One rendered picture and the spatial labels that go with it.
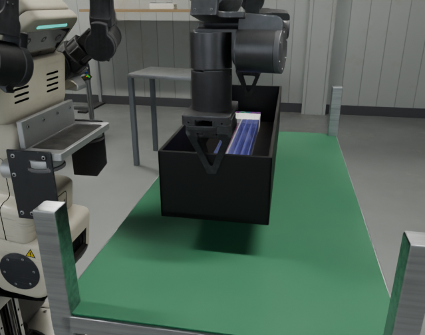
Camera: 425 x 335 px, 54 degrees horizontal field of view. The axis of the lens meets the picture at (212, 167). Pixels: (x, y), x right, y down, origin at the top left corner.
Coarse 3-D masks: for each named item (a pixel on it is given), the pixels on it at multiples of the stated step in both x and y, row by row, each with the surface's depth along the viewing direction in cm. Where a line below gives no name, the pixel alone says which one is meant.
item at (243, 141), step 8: (240, 112) 112; (248, 112) 112; (256, 112) 112; (240, 120) 104; (248, 120) 104; (256, 120) 104; (240, 128) 97; (248, 128) 97; (256, 128) 98; (232, 136) 91; (240, 136) 91; (248, 136) 91; (256, 136) 100; (232, 144) 86; (240, 144) 86; (248, 144) 86; (216, 152) 82; (232, 152) 82; (240, 152) 82; (248, 152) 81
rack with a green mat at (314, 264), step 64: (320, 192) 89; (64, 256) 51; (128, 256) 66; (192, 256) 66; (256, 256) 66; (320, 256) 66; (64, 320) 54; (128, 320) 53; (192, 320) 53; (256, 320) 53; (320, 320) 53; (384, 320) 53
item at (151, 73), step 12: (132, 72) 342; (144, 72) 342; (156, 72) 342; (168, 72) 342; (180, 72) 342; (132, 84) 339; (132, 96) 342; (132, 108) 346; (132, 120) 350; (156, 120) 392; (132, 132) 354; (156, 132) 395; (132, 144) 358; (156, 144) 398
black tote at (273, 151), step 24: (240, 96) 114; (264, 96) 113; (264, 120) 116; (168, 144) 66; (216, 144) 97; (264, 144) 97; (168, 168) 63; (192, 168) 62; (240, 168) 61; (264, 168) 60; (168, 192) 65; (192, 192) 64; (216, 192) 63; (240, 192) 62; (264, 192) 62; (168, 216) 66; (192, 216) 65; (216, 216) 65; (240, 216) 64; (264, 216) 63
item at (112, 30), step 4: (88, 28) 110; (112, 28) 109; (84, 32) 108; (88, 32) 109; (112, 32) 108; (116, 32) 110; (80, 36) 107; (84, 36) 107; (116, 36) 109; (76, 40) 107; (80, 40) 107; (84, 40) 107; (116, 40) 108; (80, 44) 108; (108, 60) 110
